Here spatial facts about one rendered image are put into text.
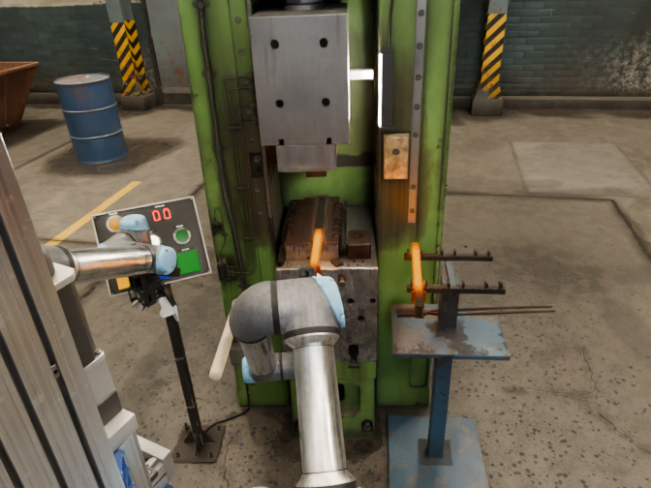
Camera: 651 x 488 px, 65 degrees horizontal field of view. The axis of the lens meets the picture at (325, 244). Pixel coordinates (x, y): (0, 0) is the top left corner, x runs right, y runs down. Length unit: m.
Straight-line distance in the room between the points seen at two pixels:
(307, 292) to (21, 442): 0.57
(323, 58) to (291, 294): 0.87
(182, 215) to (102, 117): 4.48
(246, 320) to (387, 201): 1.04
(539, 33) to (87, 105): 5.55
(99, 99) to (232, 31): 4.47
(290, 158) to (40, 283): 1.22
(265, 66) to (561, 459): 1.99
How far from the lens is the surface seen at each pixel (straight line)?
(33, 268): 0.67
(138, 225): 1.53
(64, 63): 9.62
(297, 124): 1.74
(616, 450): 2.71
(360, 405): 2.34
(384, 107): 1.83
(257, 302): 1.07
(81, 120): 6.29
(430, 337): 1.93
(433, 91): 1.89
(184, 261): 1.84
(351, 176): 2.31
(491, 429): 2.61
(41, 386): 0.73
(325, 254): 1.93
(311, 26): 1.68
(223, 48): 1.87
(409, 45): 1.84
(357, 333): 2.07
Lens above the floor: 1.90
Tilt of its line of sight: 29 degrees down
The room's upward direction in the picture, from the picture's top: 3 degrees counter-clockwise
